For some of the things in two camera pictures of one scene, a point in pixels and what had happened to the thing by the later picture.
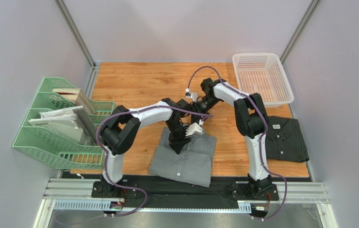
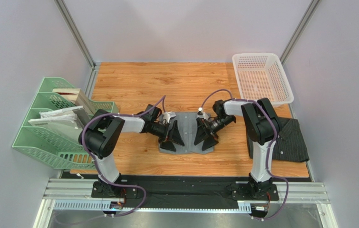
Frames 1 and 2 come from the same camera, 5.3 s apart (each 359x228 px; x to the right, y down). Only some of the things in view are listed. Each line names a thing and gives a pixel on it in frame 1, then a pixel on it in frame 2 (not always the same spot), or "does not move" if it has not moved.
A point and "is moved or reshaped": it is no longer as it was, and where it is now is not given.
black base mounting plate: [179, 194] does not move
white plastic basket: [263, 73] does not move
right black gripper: [193, 110] -> [205, 129]
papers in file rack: [72, 122] does not move
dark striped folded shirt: [284, 140] does not move
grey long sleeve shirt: [192, 165] is moved or reshaped
